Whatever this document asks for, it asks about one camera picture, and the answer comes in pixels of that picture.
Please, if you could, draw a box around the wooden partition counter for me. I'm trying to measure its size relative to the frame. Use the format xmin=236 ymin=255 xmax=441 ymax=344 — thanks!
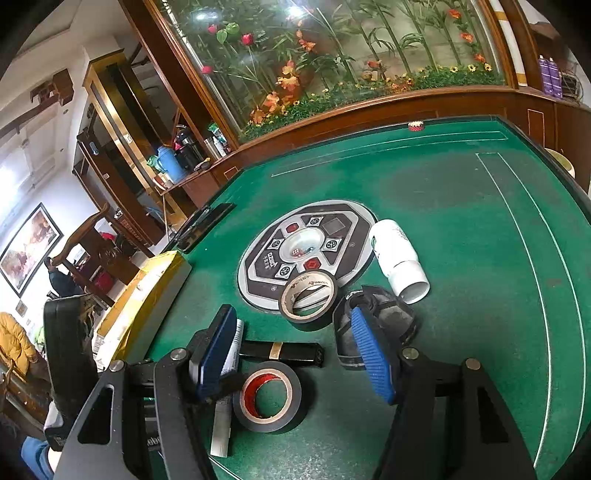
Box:
xmin=203 ymin=85 xmax=591 ymax=208

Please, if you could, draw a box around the yellow-taped cardboard box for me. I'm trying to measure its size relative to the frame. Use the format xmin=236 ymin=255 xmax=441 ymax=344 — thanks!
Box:
xmin=92 ymin=250 xmax=192 ymax=365

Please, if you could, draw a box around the wooden glass cabinet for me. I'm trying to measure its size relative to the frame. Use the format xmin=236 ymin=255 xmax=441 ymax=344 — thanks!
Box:
xmin=71 ymin=51 xmax=208 ymax=250

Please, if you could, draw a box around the blue cloth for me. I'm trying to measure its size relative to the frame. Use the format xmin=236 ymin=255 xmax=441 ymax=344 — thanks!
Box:
xmin=21 ymin=436 xmax=54 ymax=480

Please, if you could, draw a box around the black tape roll beige core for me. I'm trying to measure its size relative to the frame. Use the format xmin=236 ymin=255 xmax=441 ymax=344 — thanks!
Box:
xmin=279 ymin=272 xmax=338 ymax=330

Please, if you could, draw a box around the wooden chair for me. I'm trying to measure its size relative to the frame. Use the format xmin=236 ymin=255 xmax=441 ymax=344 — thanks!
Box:
xmin=48 ymin=203 xmax=134 ymax=305

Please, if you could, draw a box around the grey black table control panel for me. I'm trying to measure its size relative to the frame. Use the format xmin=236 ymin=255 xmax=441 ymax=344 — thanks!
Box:
xmin=238 ymin=199 xmax=376 ymax=308

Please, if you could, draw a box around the black tape roll red core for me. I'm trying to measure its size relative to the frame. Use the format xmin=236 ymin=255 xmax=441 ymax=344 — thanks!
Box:
xmin=232 ymin=361 xmax=305 ymax=435

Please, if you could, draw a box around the white yellow pole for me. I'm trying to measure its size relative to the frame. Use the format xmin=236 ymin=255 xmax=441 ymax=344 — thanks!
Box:
xmin=489 ymin=0 xmax=529 ymax=86

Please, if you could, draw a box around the white marker pen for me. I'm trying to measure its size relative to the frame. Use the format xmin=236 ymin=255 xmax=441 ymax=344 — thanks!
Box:
xmin=210 ymin=318 xmax=245 ymax=459

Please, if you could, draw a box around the white bottle green label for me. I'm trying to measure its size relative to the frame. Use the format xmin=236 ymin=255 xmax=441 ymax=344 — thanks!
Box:
xmin=369 ymin=219 xmax=431 ymax=304

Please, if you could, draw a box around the wooden wall bracket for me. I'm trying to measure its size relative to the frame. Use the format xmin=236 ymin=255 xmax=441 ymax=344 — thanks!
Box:
xmin=30 ymin=69 xmax=75 ymax=107

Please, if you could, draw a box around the black thermos jug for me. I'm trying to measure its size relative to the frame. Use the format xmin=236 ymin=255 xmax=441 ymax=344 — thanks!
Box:
xmin=173 ymin=127 xmax=204 ymax=169

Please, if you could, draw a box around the white bucket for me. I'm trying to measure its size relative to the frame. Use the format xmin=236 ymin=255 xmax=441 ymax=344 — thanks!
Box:
xmin=545 ymin=148 xmax=575 ymax=181

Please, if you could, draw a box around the black wire basket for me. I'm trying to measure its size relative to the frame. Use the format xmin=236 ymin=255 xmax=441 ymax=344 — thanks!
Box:
xmin=558 ymin=62 xmax=587 ymax=100

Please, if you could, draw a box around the black pen with gold band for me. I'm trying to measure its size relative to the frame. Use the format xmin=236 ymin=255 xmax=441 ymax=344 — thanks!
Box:
xmin=238 ymin=340 xmax=324 ymax=367

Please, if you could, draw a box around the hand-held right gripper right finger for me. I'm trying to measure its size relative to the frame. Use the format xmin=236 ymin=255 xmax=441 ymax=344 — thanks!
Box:
xmin=350 ymin=308 xmax=539 ymax=480

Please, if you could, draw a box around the artificial flower display case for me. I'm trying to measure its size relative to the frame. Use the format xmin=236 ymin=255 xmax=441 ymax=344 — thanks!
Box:
xmin=157 ymin=0 xmax=509 ymax=139

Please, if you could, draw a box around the black table edge tray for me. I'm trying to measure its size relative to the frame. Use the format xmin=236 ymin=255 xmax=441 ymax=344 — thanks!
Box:
xmin=173 ymin=203 xmax=236 ymax=252

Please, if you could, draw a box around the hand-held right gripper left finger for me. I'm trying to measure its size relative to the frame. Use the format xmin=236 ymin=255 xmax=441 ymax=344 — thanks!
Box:
xmin=53 ymin=305 xmax=238 ymax=480

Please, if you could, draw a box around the purple spray bottle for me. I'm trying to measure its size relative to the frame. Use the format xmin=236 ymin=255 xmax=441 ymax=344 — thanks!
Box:
xmin=537 ymin=55 xmax=552 ymax=95
xmin=548 ymin=58 xmax=564 ymax=100

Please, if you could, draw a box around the blue kettle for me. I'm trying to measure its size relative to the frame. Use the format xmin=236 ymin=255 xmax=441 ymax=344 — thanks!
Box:
xmin=154 ymin=145 xmax=185 ymax=183

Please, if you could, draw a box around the framed wall picture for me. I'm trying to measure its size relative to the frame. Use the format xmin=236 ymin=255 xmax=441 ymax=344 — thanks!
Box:
xmin=0 ymin=203 xmax=63 ymax=296

